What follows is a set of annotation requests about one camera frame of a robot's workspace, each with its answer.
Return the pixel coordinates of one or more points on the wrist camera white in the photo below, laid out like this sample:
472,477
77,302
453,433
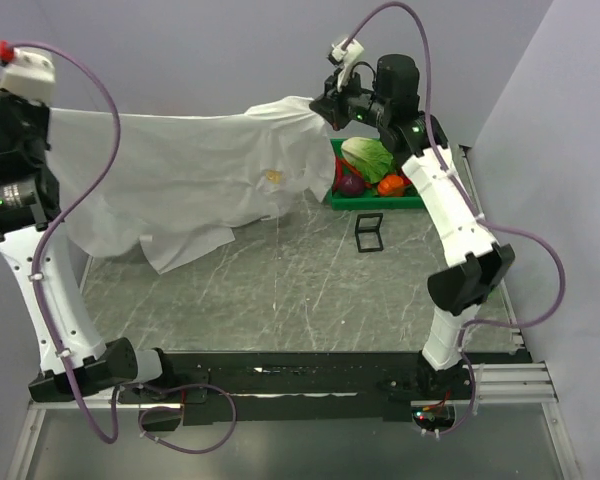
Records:
27,72
345,53

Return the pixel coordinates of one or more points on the toy red chili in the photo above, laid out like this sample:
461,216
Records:
343,167

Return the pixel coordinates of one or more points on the toy purple onion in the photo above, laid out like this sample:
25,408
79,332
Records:
351,186

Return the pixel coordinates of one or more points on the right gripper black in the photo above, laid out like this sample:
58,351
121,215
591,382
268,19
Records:
328,103

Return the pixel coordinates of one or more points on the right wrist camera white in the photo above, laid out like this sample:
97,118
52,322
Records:
345,53

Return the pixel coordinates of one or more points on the white garment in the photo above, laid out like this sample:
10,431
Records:
179,186

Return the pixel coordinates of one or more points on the aluminium rail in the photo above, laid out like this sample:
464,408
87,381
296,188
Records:
494,384

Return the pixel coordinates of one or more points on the toy orange bell pepper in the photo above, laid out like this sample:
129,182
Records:
391,186

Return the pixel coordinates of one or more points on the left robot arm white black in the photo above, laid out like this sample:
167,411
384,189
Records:
74,357

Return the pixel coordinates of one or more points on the green plastic basket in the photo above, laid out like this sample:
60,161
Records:
369,200

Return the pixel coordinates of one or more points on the small black frame stand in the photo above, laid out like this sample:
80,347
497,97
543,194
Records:
369,224

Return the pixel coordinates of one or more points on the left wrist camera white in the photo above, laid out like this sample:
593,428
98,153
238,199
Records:
27,72

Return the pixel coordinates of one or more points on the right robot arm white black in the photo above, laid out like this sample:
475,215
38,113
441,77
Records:
476,263

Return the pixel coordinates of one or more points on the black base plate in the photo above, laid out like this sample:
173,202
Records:
205,388

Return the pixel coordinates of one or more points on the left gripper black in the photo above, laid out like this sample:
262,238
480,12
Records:
38,110

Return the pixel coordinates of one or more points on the toy cabbage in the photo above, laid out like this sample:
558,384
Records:
368,157

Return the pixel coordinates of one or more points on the gold brooch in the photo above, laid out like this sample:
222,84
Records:
274,176

